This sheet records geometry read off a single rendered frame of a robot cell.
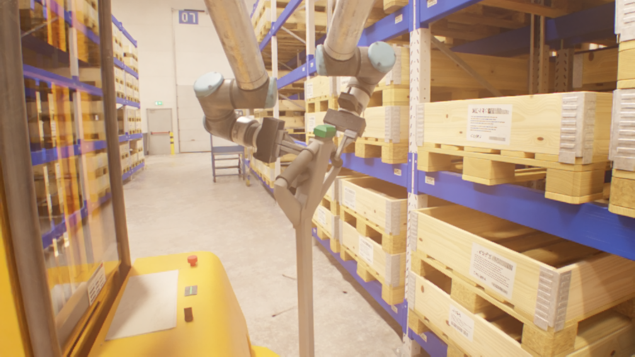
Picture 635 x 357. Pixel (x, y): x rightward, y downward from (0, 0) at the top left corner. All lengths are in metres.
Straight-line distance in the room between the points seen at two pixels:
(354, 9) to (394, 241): 1.53
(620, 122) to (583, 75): 1.52
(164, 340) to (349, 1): 0.94
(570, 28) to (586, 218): 1.50
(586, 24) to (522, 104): 1.24
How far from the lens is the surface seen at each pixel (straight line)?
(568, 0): 2.56
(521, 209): 1.39
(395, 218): 2.00
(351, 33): 0.84
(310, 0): 3.77
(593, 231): 1.26
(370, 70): 0.99
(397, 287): 2.19
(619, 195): 1.15
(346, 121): 1.03
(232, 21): 0.76
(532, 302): 1.37
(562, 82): 2.78
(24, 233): 0.77
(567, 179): 1.22
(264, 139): 0.96
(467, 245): 1.52
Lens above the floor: 1.44
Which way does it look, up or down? 7 degrees down
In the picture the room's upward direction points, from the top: 1 degrees counter-clockwise
